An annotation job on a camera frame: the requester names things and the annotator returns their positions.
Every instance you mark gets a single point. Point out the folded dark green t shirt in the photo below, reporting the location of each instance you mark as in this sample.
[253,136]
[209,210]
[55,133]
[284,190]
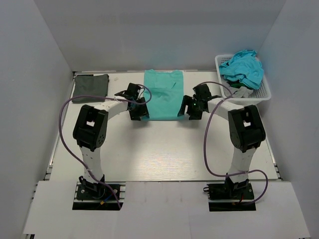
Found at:
[91,85]

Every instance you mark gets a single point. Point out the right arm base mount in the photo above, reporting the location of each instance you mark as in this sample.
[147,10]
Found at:
[220,199]

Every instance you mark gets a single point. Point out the green cloth in basket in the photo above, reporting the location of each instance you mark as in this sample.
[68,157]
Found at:
[236,84]

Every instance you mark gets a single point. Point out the teal t shirt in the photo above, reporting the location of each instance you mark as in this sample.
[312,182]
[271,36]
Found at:
[164,93]

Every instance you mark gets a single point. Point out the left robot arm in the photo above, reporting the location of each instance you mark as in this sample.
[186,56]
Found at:
[90,134]

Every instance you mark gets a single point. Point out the light blue t shirt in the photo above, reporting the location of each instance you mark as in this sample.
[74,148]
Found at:
[243,67]

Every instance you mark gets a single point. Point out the white plastic basket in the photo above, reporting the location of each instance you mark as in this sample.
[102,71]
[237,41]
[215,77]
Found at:
[262,94]

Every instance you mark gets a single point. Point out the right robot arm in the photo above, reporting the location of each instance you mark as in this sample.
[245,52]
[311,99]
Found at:
[246,134]

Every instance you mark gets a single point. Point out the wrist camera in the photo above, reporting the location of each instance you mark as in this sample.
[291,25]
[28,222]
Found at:
[132,92]
[202,93]

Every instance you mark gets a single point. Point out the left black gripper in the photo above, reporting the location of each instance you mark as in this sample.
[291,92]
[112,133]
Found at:
[143,112]

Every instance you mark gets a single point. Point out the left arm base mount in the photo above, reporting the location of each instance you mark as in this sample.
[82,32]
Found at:
[84,200]

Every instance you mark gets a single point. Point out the grey cloth in basket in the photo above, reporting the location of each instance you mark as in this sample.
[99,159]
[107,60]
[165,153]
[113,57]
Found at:
[243,92]

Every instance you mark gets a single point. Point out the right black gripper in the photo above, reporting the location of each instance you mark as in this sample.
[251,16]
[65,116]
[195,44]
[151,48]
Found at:
[188,101]

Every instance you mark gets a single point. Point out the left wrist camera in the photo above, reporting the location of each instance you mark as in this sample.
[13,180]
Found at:
[132,92]

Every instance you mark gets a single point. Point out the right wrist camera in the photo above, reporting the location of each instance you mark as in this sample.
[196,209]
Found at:
[202,93]

